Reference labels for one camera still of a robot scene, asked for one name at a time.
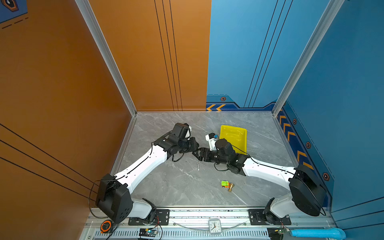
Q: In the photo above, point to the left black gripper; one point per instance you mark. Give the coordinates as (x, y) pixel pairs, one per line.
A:
(194, 146)

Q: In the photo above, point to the right aluminium corner post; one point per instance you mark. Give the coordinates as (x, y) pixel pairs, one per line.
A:
(318, 34)

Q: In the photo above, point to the left aluminium corner post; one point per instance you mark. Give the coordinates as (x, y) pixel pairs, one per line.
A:
(101, 42)

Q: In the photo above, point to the circuit board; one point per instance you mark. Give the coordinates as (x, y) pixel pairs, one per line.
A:
(277, 234)
(148, 234)

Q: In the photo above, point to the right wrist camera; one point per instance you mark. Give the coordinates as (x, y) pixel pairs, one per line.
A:
(211, 139)

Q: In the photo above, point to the small brass fitting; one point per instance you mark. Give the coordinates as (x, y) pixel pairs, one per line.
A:
(230, 188)

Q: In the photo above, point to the orange black tape measure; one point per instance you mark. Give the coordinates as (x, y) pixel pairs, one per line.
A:
(106, 226)

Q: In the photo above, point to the right circuit board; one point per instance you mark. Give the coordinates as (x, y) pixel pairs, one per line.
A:
(277, 234)

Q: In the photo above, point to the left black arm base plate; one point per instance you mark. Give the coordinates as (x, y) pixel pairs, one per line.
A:
(162, 217)

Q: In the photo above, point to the small white clock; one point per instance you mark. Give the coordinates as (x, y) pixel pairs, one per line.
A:
(215, 226)

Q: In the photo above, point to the left circuit board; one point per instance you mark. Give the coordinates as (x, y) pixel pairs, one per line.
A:
(148, 234)

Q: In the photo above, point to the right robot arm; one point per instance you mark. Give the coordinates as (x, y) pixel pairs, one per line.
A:
(306, 193)

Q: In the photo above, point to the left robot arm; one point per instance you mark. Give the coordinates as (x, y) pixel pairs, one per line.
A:
(114, 193)

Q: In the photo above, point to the aluminium front rail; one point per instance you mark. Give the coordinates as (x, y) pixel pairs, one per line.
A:
(192, 223)

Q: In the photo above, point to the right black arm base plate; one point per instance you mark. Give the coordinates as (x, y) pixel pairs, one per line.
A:
(260, 217)

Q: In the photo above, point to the yellow plastic bin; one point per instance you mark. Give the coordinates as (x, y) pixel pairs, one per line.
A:
(236, 136)

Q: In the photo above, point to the light blue tube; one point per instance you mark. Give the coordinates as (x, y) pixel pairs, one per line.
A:
(332, 233)

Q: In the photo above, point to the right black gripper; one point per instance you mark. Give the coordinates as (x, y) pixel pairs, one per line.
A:
(202, 153)

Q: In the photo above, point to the yellow green toy block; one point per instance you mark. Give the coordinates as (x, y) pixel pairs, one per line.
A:
(225, 184)

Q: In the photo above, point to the aluminium corner post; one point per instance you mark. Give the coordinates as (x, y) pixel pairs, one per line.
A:
(101, 42)
(318, 34)

